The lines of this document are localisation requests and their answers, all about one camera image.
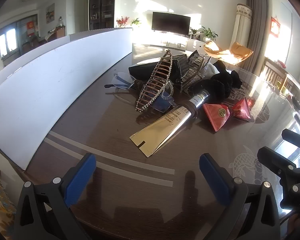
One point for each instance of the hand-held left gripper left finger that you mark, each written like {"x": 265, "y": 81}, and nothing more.
{"x": 80, "y": 180}

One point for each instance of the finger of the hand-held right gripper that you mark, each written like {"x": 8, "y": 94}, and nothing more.
{"x": 296, "y": 137}
{"x": 275, "y": 161}

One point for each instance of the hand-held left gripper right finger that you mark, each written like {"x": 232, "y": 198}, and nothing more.
{"x": 215, "y": 180}

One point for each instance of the red candy-shaped packet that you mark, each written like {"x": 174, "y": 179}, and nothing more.
{"x": 216, "y": 116}

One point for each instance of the gold cosmetic tube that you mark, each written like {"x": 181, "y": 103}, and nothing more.
{"x": 160, "y": 132}

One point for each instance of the white cardboard box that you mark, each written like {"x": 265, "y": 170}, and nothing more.
{"x": 52, "y": 85}

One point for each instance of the rhinestone bow hair clip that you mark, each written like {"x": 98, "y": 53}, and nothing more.
{"x": 195, "y": 76}

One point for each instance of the clear eyeglasses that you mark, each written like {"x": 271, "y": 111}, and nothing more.
{"x": 121, "y": 80}

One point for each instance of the rhinestone banana hair clip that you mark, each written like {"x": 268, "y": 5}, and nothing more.
{"x": 152, "y": 85}

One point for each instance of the dark patterned glass-topped desktop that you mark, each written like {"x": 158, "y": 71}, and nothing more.
{"x": 102, "y": 120}

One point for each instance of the wooden slatted chair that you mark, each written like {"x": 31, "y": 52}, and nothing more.
{"x": 273, "y": 72}

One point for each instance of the floral patterned cloth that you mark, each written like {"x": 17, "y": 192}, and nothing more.
{"x": 0, "y": 200}

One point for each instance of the orange lounge chair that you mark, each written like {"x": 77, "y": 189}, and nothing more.
{"x": 237, "y": 51}

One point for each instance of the grey curtain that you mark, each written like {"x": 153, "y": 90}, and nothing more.
{"x": 258, "y": 25}

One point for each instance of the white cloth-covered standing unit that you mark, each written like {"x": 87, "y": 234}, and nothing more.
{"x": 242, "y": 27}

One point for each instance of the white television cabinet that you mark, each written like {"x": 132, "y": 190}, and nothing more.
{"x": 197, "y": 45}

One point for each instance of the large green potted plant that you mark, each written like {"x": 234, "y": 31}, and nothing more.
{"x": 209, "y": 33}

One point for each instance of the small green potted plant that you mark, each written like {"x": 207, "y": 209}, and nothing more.
{"x": 194, "y": 32}

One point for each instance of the glazed balcony window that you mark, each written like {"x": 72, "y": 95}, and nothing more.
{"x": 7, "y": 42}

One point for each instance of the glass jar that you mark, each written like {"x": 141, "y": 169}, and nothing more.
{"x": 60, "y": 23}

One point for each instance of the red door poster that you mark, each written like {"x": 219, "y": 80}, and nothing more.
{"x": 30, "y": 28}

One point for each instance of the black television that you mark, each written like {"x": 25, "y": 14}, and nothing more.
{"x": 170, "y": 22}

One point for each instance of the red flower bouquet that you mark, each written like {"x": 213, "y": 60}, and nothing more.
{"x": 122, "y": 21}

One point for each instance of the leafy green plant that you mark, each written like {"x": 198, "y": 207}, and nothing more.
{"x": 136, "y": 22}

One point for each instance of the dark display cabinet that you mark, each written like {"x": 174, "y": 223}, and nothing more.
{"x": 102, "y": 2}

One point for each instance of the red wall hanging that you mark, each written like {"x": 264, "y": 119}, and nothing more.
{"x": 275, "y": 26}

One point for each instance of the framed wall painting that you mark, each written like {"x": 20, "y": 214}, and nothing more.
{"x": 50, "y": 13}

